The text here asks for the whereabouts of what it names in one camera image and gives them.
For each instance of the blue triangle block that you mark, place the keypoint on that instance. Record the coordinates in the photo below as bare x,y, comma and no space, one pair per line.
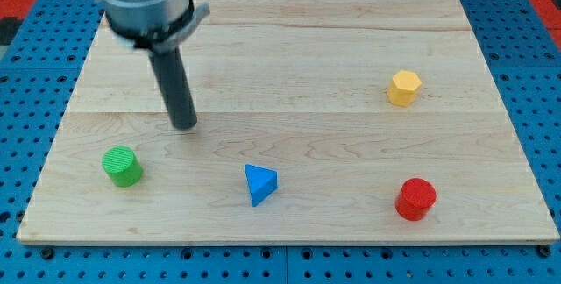
261,182

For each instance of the wooden board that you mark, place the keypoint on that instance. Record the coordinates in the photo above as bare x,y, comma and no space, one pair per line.
299,87

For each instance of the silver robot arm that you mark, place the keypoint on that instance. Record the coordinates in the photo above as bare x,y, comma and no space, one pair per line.
159,27

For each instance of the green cylinder block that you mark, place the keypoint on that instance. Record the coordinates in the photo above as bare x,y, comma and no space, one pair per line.
121,165

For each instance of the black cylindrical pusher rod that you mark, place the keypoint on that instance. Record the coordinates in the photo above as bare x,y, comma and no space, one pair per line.
173,83

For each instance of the red cylinder block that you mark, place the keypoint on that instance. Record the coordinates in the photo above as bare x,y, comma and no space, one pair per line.
415,199

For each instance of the yellow hexagon block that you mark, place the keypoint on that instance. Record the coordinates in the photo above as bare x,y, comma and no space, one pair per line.
403,88

